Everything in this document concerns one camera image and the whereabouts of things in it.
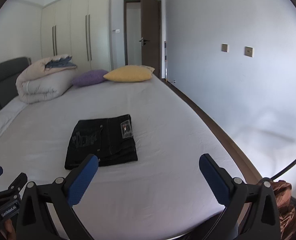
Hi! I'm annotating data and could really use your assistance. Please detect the purple pillow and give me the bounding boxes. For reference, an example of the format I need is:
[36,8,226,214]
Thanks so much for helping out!
[71,69,108,87]

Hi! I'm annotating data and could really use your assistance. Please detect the beige wall socket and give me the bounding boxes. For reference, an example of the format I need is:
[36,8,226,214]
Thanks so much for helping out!
[221,43,229,53]

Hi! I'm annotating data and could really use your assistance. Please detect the brown crumpled fabric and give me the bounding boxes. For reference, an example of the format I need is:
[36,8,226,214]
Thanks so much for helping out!
[269,180,296,239]

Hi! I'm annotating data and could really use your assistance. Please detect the folded white beige duvet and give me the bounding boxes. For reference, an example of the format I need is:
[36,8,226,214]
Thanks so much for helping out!
[16,54,78,104]

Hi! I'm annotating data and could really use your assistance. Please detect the wooden bed frame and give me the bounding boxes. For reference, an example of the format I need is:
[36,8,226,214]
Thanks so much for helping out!
[161,79,262,184]

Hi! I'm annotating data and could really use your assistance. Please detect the white bed mattress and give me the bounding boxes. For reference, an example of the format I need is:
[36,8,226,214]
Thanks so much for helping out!
[0,77,241,239]

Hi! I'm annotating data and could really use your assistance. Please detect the beige wall switch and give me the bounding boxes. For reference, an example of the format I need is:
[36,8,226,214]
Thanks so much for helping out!
[244,46,255,57]

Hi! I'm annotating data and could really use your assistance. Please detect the dark brown door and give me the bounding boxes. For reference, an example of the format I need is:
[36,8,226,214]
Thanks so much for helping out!
[123,0,163,79]

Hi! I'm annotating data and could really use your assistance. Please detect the black cable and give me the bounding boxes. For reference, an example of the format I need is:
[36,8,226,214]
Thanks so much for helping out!
[269,153,296,181]

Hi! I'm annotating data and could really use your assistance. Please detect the black denim pants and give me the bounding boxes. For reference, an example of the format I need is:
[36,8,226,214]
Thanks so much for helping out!
[64,114,138,170]

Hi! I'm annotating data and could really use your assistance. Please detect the cream wardrobe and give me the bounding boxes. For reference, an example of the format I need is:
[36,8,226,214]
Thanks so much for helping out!
[40,0,111,73]

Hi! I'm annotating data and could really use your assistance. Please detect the dark grey headboard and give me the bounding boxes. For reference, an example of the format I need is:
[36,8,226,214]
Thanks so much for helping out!
[0,57,32,110]

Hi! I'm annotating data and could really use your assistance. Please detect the yellow pillow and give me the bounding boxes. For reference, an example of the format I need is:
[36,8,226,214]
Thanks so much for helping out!
[103,65,155,82]

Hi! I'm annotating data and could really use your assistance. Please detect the folded blue patterned cloth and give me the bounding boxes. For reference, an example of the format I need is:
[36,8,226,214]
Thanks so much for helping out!
[45,56,77,69]

